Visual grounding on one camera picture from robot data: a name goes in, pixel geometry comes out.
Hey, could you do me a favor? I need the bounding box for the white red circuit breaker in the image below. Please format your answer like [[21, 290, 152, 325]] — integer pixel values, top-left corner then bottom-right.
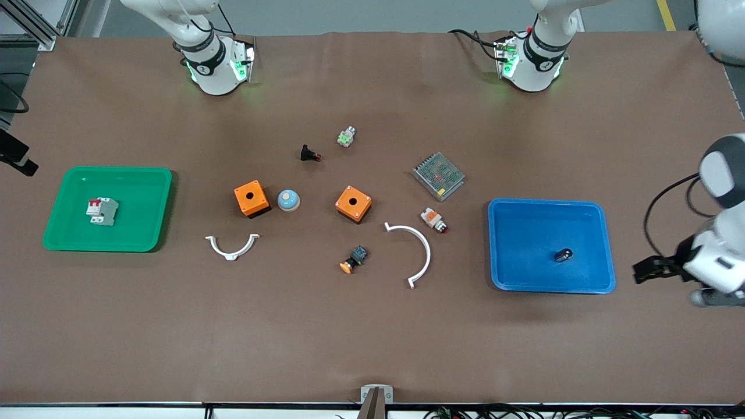
[[86, 197, 120, 226]]

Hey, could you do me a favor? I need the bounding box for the green plastic tray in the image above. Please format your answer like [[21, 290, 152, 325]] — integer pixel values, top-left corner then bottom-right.
[[42, 166, 173, 253]]

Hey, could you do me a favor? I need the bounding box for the blue plastic tray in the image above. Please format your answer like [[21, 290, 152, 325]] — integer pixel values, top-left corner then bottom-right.
[[488, 198, 616, 294]]

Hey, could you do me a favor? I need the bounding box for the orange white red indicator lamp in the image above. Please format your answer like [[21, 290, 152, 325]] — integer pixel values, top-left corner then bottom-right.
[[420, 207, 449, 235]]

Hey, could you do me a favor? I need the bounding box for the orange button box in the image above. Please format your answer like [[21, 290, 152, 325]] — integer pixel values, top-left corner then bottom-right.
[[335, 186, 373, 224], [234, 180, 271, 219]]

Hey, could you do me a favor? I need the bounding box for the metal mesh power supply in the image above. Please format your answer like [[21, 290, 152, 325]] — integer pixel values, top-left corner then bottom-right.
[[412, 152, 466, 203]]

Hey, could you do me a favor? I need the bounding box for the brown table cover mat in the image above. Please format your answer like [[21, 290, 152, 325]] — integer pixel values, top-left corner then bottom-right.
[[0, 30, 745, 405]]

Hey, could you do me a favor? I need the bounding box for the orange cap push button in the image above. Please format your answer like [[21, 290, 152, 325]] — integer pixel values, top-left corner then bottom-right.
[[339, 245, 368, 275]]

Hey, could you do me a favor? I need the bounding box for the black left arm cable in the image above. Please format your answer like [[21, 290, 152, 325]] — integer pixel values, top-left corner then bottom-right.
[[643, 173, 700, 258]]

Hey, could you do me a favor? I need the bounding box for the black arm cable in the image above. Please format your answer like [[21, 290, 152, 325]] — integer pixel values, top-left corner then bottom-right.
[[643, 173, 700, 258], [0, 73, 30, 114]]

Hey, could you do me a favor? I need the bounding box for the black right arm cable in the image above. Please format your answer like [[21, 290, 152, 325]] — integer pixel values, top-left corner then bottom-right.
[[0, 73, 30, 114]]

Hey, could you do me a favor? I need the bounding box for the aluminium frame profile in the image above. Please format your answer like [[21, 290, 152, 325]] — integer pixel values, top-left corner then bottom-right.
[[0, 0, 79, 52]]

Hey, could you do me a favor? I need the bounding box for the black cable bundle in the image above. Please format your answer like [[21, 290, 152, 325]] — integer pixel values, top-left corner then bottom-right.
[[425, 404, 745, 419]]

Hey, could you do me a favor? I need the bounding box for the small white curved bracket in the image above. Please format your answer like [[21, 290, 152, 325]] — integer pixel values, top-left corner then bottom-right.
[[205, 233, 260, 261]]

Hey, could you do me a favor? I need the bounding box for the large white curved bracket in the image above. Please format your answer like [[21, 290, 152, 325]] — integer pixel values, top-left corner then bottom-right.
[[384, 222, 432, 290]]

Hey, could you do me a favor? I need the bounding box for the grey metal table bracket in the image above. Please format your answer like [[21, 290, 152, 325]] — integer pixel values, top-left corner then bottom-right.
[[360, 385, 394, 404]]

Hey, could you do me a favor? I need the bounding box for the black base cable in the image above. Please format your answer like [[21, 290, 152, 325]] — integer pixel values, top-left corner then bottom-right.
[[448, 28, 513, 62]]

